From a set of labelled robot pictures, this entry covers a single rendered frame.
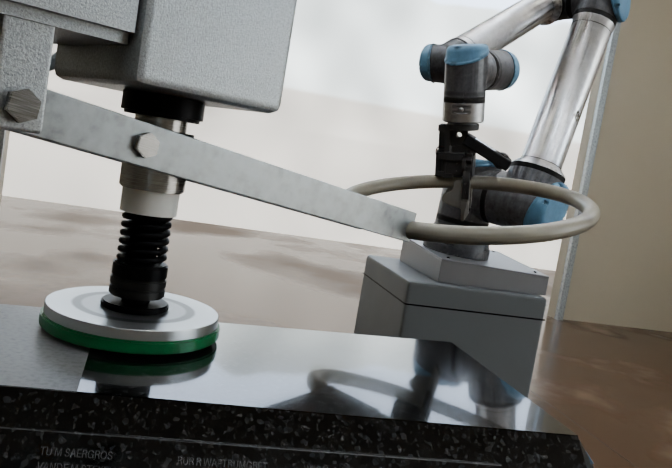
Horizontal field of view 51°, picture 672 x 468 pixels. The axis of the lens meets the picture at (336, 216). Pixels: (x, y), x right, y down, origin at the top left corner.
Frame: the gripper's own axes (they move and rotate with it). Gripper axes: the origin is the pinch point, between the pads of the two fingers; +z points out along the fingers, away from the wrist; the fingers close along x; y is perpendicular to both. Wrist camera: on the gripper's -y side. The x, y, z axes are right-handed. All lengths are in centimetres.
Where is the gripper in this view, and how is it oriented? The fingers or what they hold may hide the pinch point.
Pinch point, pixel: (467, 213)
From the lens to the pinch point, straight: 159.7
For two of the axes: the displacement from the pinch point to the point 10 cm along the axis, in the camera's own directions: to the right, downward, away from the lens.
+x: -2.8, 2.1, -9.4
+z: -0.2, 9.7, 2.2
